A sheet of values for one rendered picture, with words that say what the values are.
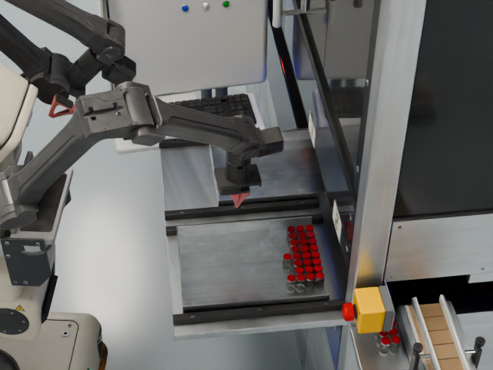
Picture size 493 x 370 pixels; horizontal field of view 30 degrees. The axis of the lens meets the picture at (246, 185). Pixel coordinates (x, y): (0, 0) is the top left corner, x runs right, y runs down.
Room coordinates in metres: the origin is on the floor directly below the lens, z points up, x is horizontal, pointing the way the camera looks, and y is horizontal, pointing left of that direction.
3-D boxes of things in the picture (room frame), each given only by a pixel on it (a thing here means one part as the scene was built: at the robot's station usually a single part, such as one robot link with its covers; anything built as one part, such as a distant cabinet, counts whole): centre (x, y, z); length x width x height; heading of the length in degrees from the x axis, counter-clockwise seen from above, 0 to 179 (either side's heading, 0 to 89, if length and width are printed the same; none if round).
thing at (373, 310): (1.28, -0.27, 0.99); 0.08 x 0.07 x 0.07; 97
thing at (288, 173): (1.85, -0.08, 0.90); 0.34 x 0.26 x 0.04; 97
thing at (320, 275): (1.51, -0.16, 0.90); 0.18 x 0.02 x 0.05; 6
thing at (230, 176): (1.57, 0.02, 1.14); 0.10 x 0.07 x 0.07; 101
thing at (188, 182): (1.67, -0.03, 0.87); 0.70 x 0.48 x 0.02; 7
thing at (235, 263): (1.50, -0.01, 0.90); 0.34 x 0.26 x 0.04; 96
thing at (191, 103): (2.17, 0.18, 0.82); 0.40 x 0.14 x 0.02; 102
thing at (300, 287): (1.51, -0.12, 0.90); 0.18 x 0.02 x 0.05; 6
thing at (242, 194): (1.57, 0.03, 1.07); 0.07 x 0.07 x 0.09; 11
